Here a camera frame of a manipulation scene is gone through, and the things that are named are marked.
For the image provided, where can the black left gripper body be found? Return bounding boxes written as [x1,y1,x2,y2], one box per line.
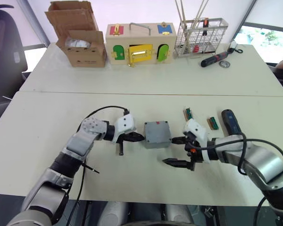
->
[117,132,133,156]

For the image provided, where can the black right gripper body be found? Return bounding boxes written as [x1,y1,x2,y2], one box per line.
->
[184,131,203,171]

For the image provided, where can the grey box lid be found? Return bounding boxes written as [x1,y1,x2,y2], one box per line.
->
[143,120,173,144]

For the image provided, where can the grey plastic junction box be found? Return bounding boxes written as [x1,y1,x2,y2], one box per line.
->
[143,120,173,150]

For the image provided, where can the blue black electric screwdriver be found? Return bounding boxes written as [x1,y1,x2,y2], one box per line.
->
[221,109,245,142]

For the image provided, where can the red black screwdriver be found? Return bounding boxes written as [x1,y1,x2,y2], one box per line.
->
[200,52,234,68]

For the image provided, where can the brown cardboard box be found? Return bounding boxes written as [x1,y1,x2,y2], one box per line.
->
[44,0,108,68]

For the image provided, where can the wooden lock toy box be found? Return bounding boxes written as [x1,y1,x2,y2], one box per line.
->
[105,22,176,67]

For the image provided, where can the green terminal block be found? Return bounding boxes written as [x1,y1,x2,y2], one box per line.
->
[207,116,220,131]
[183,107,194,122]

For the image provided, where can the grey rounded robot leg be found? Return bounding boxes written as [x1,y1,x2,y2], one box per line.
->
[98,201,129,226]
[164,203,195,226]

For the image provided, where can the yellow door with latch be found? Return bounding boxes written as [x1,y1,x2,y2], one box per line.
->
[125,44,154,67]

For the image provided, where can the green open arched door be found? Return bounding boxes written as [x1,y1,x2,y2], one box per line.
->
[156,44,171,63]

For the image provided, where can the red panel with latch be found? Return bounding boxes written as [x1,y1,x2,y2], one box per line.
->
[108,24,125,36]

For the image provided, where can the white power adapter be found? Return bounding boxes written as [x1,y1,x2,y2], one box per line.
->
[228,40,238,54]

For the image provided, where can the clear plastic bag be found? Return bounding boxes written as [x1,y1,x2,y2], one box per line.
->
[65,37,92,48]

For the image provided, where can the blue panel with padlock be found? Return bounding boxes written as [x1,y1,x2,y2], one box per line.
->
[157,22,174,35]

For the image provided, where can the thin wooden sticks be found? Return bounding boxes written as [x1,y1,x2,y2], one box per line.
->
[175,0,210,56]

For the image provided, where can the black office chair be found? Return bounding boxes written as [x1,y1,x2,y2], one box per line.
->
[0,4,29,111]

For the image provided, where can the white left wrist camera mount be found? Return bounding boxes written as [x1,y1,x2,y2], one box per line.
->
[111,114,136,144]

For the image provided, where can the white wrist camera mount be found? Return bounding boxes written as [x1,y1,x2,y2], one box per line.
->
[182,118,212,164]
[111,114,136,144]

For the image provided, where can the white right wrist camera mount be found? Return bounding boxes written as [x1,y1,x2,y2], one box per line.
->
[182,118,212,164]

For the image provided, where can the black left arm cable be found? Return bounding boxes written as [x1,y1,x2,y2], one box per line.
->
[67,105,131,226]

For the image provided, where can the white wire rack basket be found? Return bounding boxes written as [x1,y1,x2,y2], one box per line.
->
[174,18,229,58]

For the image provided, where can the grey metal handle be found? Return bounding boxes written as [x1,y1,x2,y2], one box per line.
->
[129,22,152,36]

